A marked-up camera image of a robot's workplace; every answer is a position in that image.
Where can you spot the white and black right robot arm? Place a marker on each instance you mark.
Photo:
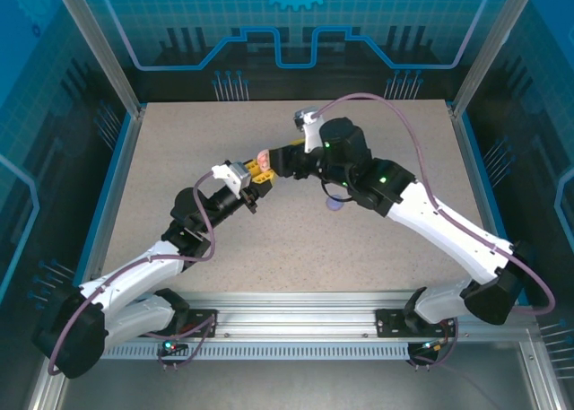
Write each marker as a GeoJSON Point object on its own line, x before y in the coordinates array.
{"type": "Point", "coordinates": [448, 230]}

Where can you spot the blue table edge strip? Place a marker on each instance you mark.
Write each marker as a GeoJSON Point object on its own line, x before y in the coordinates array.
{"type": "Point", "coordinates": [101, 208]}
{"type": "Point", "coordinates": [482, 177]}

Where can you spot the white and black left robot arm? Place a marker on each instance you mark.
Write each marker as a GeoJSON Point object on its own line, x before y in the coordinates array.
{"type": "Point", "coordinates": [134, 271]}

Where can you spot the small LED circuit board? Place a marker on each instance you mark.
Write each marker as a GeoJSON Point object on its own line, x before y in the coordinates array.
{"type": "Point", "coordinates": [432, 348]}
{"type": "Point", "coordinates": [170, 345]}

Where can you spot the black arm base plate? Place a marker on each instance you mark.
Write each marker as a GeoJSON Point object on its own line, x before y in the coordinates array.
{"type": "Point", "coordinates": [390, 325]}
{"type": "Point", "coordinates": [197, 327]}

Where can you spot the pink earbud charging case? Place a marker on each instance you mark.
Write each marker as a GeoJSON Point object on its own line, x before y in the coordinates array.
{"type": "Point", "coordinates": [264, 159]}

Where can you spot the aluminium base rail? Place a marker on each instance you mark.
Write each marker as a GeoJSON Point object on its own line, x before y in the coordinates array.
{"type": "Point", "coordinates": [296, 316]}

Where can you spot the purple earbud charging case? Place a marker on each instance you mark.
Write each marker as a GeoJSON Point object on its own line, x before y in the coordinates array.
{"type": "Point", "coordinates": [334, 205]}

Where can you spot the aluminium frame post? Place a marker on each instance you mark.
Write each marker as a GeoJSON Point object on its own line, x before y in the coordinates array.
{"type": "Point", "coordinates": [487, 46]}
{"type": "Point", "coordinates": [102, 46]}

